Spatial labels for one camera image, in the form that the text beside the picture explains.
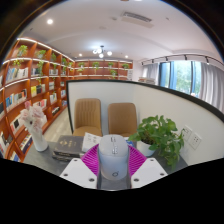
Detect white wall socket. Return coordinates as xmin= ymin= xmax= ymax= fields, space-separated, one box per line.
xmin=188 ymin=131 xmax=203 ymax=150
xmin=181 ymin=124 xmax=193 ymax=143

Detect grey curtain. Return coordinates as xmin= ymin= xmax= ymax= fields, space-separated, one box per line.
xmin=199 ymin=61 xmax=224 ymax=113
xmin=142 ymin=63 xmax=160 ymax=84

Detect large white book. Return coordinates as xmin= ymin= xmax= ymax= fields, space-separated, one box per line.
xmin=81 ymin=132 xmax=103 ymax=153

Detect tan upholstered chair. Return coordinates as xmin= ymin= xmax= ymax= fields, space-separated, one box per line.
xmin=107 ymin=102 xmax=138 ymax=138
xmin=72 ymin=97 xmax=103 ymax=138

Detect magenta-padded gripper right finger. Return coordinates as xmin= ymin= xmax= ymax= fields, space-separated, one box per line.
xmin=128 ymin=146 xmax=169 ymax=189

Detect white vase with pink flowers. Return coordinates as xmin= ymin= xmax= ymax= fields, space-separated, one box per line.
xmin=19 ymin=100 xmax=49 ymax=153

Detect thick black hardcover book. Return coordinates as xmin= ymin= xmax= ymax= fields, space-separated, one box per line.
xmin=53 ymin=134 xmax=86 ymax=158

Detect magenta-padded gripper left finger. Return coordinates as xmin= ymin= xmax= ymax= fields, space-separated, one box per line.
xmin=59 ymin=143 xmax=101 ymax=190

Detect white computer mouse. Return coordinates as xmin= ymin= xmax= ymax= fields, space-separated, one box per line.
xmin=98 ymin=134 xmax=130 ymax=182

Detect orange wooden shelf unit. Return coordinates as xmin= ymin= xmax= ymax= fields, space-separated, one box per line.
xmin=0 ymin=37 xmax=134 ymax=163

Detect green plant in white pot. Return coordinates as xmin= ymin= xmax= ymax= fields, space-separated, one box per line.
xmin=128 ymin=114 xmax=185 ymax=169

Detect black track spotlights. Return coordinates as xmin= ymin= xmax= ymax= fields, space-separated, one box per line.
xmin=139 ymin=53 xmax=224 ymax=68

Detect ceiling air vent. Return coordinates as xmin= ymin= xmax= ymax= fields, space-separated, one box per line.
xmin=119 ymin=10 xmax=155 ymax=28

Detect globe ceiling lamp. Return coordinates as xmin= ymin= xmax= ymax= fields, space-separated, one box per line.
xmin=92 ymin=45 xmax=114 ymax=59

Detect recessed ceiling lights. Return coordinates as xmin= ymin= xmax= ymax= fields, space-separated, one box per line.
xmin=45 ymin=18 xmax=130 ymax=60

